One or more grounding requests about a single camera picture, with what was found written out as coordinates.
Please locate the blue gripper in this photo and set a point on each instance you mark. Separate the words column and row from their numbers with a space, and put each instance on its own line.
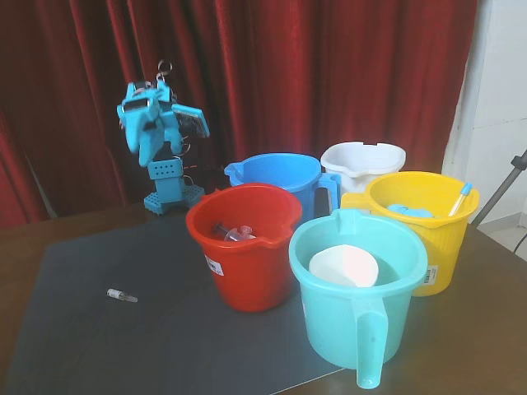
column 142, row 131

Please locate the glass ampoule white label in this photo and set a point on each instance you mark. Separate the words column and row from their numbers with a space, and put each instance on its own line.
column 117, row 294

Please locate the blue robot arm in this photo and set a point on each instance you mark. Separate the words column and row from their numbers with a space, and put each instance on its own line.
column 164, row 189

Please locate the blue plastic jug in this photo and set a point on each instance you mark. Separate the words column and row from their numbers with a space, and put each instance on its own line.
column 271, row 168

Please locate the clear syringe black plunger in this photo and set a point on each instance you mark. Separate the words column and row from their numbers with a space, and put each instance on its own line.
column 236, row 235

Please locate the red curtain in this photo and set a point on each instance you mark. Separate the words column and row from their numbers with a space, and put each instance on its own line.
column 288, row 61

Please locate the red plastic bucket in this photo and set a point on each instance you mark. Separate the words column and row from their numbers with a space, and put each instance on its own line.
column 247, row 280

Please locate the dark grey mat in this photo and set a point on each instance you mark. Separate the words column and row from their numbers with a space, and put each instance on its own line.
column 103, row 349

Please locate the white plastic bucket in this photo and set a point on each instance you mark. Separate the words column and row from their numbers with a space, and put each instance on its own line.
column 362, row 158

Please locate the white paper bowl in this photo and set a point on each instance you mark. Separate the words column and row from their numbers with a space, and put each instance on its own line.
column 341, row 265

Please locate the teal plastic jug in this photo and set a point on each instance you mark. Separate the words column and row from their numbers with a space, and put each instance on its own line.
column 337, row 321

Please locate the yellow plastic bucket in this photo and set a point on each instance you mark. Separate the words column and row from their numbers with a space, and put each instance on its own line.
column 444, row 247

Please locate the blue-capped pen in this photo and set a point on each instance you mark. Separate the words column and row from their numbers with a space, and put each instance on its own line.
column 461, row 199

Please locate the grey tripod leg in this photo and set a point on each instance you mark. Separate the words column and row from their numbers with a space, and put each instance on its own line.
column 500, row 189

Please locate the blue-framed wrist camera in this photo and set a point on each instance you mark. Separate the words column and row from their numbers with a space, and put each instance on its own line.
column 191, row 121

